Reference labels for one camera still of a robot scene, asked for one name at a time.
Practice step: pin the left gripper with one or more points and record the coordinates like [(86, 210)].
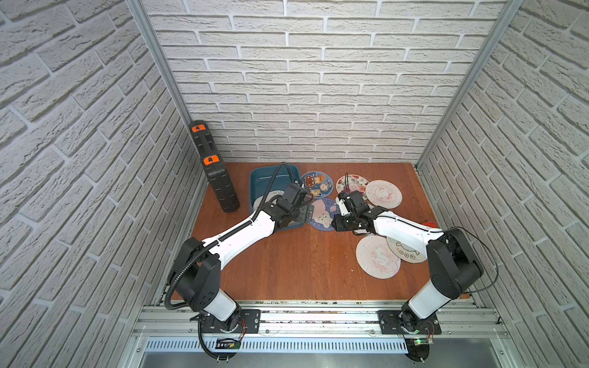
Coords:
[(303, 213)]

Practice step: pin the blue cartoon animals coaster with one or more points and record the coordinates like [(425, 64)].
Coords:
[(318, 184)]

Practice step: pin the aluminium rail frame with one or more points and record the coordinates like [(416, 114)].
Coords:
[(316, 327)]

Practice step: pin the teal storage box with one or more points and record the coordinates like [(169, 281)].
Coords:
[(262, 181)]

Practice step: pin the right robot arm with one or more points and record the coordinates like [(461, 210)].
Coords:
[(453, 264)]

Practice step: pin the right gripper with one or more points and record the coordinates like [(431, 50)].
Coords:
[(337, 223)]

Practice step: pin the pink piglet coaster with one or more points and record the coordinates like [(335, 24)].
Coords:
[(376, 258)]

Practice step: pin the black orange tool case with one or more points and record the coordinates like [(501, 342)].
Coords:
[(214, 167)]

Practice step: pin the floral pink coaster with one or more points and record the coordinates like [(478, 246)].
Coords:
[(352, 182)]

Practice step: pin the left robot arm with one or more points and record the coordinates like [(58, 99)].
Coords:
[(194, 281)]

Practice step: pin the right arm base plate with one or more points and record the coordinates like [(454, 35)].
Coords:
[(398, 322)]

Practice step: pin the cream pink character coaster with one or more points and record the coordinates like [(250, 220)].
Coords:
[(270, 198)]

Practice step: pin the white pink sketch coaster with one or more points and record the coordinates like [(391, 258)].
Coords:
[(383, 193)]

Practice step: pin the lavender bear coaster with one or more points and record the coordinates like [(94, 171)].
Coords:
[(323, 214)]

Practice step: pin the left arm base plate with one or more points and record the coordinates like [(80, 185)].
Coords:
[(241, 321)]

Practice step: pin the white dog face coaster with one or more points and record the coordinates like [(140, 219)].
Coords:
[(404, 253)]

